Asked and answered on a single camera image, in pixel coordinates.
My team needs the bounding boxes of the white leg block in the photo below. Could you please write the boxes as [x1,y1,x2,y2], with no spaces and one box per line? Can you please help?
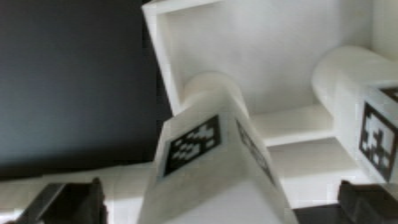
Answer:
[137,72,299,224]

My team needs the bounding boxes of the white chair seat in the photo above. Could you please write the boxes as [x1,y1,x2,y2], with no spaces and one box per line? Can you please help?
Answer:
[0,0,398,224]

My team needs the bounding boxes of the white leg block tagged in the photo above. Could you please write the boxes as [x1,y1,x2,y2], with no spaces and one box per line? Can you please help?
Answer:
[311,46,398,185]

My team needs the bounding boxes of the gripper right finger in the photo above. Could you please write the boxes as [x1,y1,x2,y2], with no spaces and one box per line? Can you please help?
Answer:
[295,180,398,224]

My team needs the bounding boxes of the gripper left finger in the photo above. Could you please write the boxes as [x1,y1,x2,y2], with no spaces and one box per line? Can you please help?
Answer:
[14,178,108,224]

